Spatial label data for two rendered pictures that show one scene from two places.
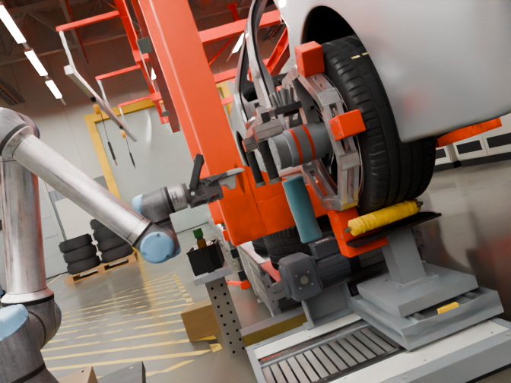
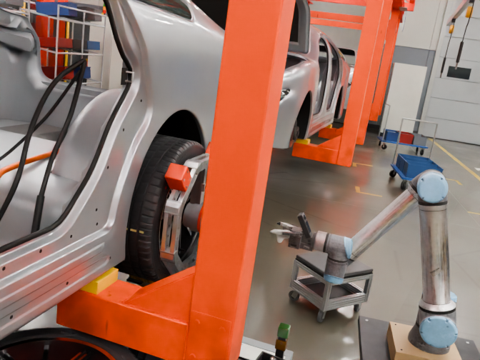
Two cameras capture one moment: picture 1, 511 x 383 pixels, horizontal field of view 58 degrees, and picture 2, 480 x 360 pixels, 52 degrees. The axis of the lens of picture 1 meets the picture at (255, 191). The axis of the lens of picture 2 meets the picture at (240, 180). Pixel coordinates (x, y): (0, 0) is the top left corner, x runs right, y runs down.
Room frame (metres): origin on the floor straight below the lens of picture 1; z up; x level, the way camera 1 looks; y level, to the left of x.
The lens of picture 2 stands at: (3.61, 0.73, 1.58)
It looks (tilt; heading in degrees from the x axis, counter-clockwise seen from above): 14 degrees down; 204
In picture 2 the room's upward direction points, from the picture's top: 8 degrees clockwise
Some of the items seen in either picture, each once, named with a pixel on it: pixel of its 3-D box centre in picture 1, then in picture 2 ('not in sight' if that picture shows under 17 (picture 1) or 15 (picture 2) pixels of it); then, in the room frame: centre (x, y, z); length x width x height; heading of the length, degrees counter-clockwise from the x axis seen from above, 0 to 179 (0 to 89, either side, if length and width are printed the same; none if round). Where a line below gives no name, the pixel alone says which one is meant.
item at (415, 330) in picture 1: (417, 303); not in sight; (1.76, -0.45, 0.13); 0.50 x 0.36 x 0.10; 8
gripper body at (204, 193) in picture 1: (203, 190); (301, 238); (1.50, 0.16, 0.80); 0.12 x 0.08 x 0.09; 98
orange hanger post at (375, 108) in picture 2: not in sight; (372, 64); (-8.01, -1.53, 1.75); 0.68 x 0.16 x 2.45; 98
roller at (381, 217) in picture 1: (382, 216); not in sight; (1.63, -0.40, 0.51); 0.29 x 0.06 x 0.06; 98
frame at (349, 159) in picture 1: (317, 139); (195, 215); (1.74, -0.28, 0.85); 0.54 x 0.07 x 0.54; 8
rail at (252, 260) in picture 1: (243, 254); not in sight; (3.45, 0.23, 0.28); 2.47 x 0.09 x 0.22; 8
